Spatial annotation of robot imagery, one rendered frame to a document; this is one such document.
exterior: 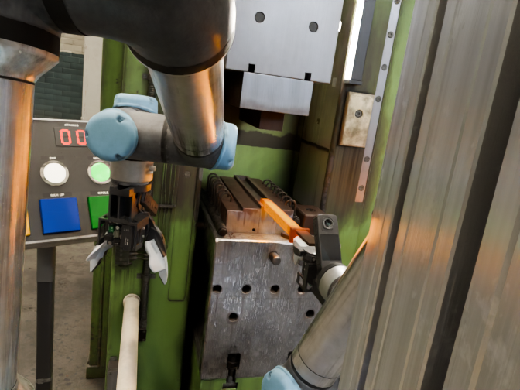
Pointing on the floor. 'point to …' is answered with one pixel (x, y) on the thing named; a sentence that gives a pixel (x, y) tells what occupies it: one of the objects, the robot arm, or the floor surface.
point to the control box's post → (45, 314)
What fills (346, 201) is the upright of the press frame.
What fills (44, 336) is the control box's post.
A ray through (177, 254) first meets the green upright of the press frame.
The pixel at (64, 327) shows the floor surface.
